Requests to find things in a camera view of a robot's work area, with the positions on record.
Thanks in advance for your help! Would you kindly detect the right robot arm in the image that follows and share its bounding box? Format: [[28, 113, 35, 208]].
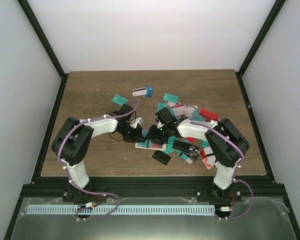
[[145, 107, 250, 202]]

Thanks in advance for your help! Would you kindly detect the light blue slotted strip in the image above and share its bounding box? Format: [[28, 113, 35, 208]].
[[26, 204, 215, 216]]

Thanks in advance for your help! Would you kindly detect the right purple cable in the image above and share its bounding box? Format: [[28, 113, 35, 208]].
[[171, 102, 255, 222]]

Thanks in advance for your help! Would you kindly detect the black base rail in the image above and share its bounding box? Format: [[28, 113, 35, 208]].
[[69, 176, 237, 203]]

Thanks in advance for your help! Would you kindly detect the blue card top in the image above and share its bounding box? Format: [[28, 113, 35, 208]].
[[145, 86, 154, 98]]

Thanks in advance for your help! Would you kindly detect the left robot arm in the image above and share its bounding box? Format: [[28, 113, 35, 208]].
[[51, 104, 145, 202]]

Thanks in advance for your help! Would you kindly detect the white card magnetic stripe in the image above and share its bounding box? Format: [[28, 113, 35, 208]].
[[132, 87, 147, 97]]

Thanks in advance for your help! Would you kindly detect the teal VIP card centre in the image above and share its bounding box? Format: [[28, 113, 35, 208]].
[[164, 136, 177, 155]]

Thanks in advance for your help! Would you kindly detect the teal VIP card top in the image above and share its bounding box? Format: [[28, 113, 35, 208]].
[[163, 93, 179, 103]]

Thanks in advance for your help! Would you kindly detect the purple cable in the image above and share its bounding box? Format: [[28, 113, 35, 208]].
[[57, 97, 140, 221], [171, 102, 255, 222]]

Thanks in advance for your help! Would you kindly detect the black striped card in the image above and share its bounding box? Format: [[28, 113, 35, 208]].
[[152, 150, 171, 165]]

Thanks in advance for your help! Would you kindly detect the red card magnetic stripe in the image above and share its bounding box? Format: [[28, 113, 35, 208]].
[[186, 137, 196, 143]]

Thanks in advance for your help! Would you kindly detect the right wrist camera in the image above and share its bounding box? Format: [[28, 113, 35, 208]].
[[155, 116, 165, 129]]

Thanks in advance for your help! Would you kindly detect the teal card far left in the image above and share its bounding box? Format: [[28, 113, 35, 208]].
[[112, 95, 128, 106]]

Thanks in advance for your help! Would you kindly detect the black card right pile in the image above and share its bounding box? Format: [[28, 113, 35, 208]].
[[172, 140, 199, 153]]

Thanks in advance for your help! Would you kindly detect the teal vip card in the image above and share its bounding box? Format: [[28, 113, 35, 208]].
[[164, 136, 177, 155], [163, 93, 179, 103]]

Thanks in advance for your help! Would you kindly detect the beige leather card holder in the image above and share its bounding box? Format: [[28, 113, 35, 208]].
[[135, 139, 166, 151]]

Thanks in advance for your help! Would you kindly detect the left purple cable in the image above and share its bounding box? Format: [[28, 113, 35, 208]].
[[57, 97, 140, 221]]

